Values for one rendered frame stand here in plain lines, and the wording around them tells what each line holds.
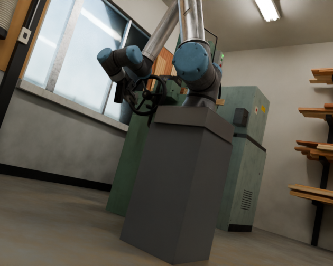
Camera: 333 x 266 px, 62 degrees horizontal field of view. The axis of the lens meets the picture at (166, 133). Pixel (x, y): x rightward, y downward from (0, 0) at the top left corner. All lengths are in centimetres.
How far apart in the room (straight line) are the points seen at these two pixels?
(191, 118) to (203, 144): 12
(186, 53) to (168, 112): 27
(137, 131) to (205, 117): 95
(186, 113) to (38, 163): 207
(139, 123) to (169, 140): 82
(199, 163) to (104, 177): 245
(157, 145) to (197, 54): 43
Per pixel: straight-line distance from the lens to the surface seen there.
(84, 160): 329
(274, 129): 425
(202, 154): 116
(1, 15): 271
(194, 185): 115
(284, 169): 408
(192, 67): 119
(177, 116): 123
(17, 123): 288
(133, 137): 202
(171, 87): 189
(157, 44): 156
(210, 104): 133
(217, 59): 248
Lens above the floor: 30
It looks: 9 degrees up
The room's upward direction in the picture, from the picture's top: 14 degrees clockwise
